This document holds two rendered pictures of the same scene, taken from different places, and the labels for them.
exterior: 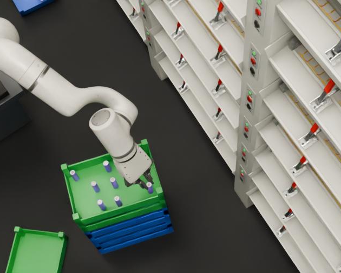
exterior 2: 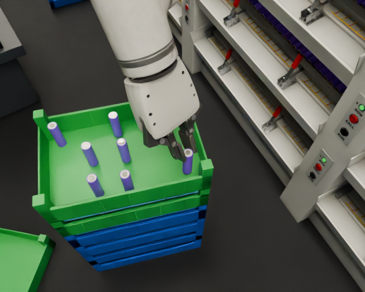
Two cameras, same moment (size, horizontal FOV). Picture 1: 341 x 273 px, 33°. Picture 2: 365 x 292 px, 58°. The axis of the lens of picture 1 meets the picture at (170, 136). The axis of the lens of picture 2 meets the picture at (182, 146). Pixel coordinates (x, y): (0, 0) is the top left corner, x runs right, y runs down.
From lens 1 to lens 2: 130 cm
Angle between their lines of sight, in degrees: 8
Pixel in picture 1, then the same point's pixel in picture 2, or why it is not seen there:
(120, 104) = not seen: outside the picture
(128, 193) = (146, 171)
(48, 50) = (72, 38)
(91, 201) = (79, 181)
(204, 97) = (264, 58)
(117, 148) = (135, 30)
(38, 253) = (8, 263)
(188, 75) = (240, 33)
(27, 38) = (53, 26)
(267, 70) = not seen: outside the picture
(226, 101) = (327, 29)
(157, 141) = not seen: hidden behind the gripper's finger
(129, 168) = (157, 102)
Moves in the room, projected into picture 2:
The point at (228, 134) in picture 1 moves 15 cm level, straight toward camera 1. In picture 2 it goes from (303, 105) to (307, 158)
